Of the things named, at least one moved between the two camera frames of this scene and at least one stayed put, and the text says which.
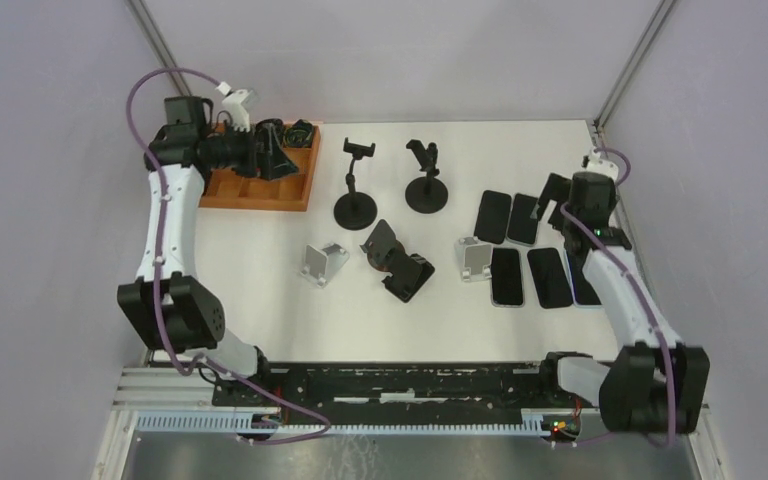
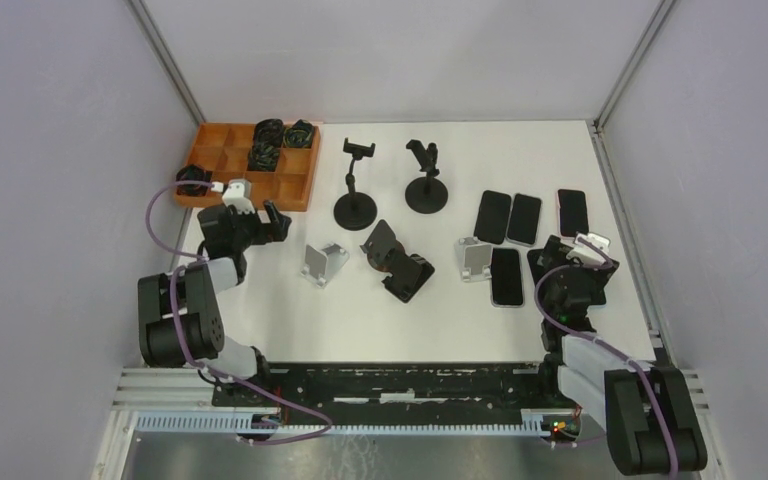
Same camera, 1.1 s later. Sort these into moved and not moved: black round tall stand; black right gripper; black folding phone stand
Moved: black right gripper
Not moved: black round tall stand; black folding phone stand
